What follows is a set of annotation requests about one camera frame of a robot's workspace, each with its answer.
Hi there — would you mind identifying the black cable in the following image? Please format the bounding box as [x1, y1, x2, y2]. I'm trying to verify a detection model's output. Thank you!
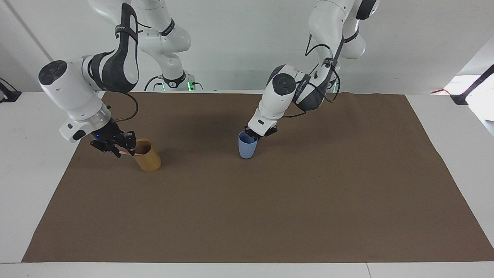
[144, 75, 165, 92]
[113, 90, 139, 122]
[281, 32, 342, 119]

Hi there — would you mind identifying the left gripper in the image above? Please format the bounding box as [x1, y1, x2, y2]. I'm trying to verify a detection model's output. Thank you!
[245, 125, 278, 141]

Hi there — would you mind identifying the black stand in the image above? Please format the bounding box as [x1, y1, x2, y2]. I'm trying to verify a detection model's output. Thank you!
[0, 78, 22, 103]
[450, 64, 494, 106]

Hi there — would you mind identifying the wooden bamboo cup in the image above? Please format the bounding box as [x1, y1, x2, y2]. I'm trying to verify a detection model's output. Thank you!
[133, 139, 162, 173]

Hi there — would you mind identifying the blue cup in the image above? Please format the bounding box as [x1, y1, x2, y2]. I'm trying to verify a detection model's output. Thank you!
[238, 131, 259, 159]

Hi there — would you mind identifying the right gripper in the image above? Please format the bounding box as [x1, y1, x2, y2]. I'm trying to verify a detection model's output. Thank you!
[90, 120, 137, 158]

